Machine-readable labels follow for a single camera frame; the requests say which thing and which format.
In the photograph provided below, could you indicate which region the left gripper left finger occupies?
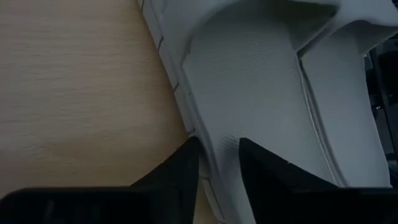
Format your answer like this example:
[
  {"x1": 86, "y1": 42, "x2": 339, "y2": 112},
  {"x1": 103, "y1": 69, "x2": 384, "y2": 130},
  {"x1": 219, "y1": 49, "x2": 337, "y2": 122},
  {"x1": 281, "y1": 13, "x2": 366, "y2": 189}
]
[{"x1": 0, "y1": 136, "x2": 201, "y2": 224}]

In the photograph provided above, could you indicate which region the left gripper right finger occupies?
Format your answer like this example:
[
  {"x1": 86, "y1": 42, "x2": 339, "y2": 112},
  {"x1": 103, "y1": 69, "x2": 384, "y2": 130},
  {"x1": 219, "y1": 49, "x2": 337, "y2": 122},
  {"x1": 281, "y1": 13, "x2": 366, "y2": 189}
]
[{"x1": 239, "y1": 138, "x2": 398, "y2": 224}]

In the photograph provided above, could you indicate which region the grey slide sandal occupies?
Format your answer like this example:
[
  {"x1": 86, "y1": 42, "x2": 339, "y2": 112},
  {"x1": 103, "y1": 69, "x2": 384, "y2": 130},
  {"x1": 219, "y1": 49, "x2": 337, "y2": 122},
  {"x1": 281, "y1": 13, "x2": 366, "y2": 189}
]
[
  {"x1": 136, "y1": 0, "x2": 345, "y2": 224},
  {"x1": 289, "y1": 0, "x2": 398, "y2": 189}
]

